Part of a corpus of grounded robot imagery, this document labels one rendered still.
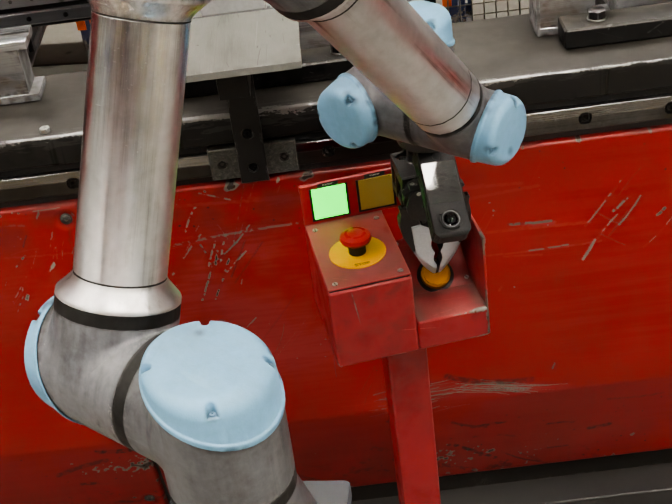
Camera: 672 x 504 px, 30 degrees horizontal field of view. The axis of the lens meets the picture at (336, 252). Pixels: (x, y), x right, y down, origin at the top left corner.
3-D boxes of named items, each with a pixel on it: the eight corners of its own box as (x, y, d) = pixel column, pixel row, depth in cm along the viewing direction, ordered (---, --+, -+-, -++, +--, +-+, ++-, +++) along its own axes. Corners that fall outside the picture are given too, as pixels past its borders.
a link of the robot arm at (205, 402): (236, 541, 106) (209, 420, 99) (126, 481, 114) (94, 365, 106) (324, 456, 113) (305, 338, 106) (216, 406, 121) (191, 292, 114)
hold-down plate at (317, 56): (168, 101, 178) (164, 82, 176) (170, 84, 182) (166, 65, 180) (378, 74, 177) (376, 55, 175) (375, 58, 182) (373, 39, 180)
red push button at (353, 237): (345, 268, 156) (342, 244, 154) (339, 251, 159) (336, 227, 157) (377, 261, 156) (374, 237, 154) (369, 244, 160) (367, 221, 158)
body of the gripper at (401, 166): (448, 180, 161) (444, 100, 153) (468, 218, 154) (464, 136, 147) (390, 192, 160) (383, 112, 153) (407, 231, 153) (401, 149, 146)
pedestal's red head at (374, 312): (338, 369, 158) (321, 250, 148) (314, 298, 171) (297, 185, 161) (491, 335, 160) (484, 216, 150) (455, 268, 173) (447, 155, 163)
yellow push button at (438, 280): (424, 294, 163) (425, 289, 160) (416, 268, 164) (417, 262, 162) (452, 288, 163) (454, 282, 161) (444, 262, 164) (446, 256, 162)
